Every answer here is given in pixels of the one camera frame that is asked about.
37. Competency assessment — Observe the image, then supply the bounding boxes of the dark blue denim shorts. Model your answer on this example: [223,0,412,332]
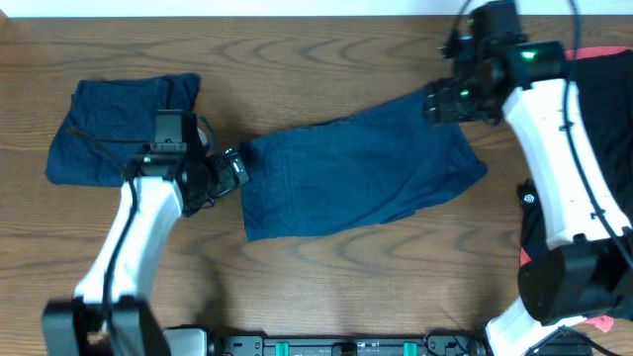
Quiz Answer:
[239,88,487,241]

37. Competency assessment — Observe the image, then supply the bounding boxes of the dark blue garment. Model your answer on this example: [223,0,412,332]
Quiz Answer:
[45,73,201,187]

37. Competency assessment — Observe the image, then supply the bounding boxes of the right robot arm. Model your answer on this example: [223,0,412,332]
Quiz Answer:
[423,1,632,355]

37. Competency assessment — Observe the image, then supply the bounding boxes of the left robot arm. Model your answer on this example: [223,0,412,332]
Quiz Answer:
[42,111,249,355]

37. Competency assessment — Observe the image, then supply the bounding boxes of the black garment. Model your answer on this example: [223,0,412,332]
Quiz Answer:
[516,48,633,320]

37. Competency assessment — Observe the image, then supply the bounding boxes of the coral red garment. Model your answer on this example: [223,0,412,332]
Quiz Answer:
[517,45,633,333]

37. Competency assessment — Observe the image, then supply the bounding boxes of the left black cable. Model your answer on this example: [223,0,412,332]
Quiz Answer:
[66,126,149,356]

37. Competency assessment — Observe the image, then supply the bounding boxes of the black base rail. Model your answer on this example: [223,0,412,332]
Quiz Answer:
[162,325,594,356]

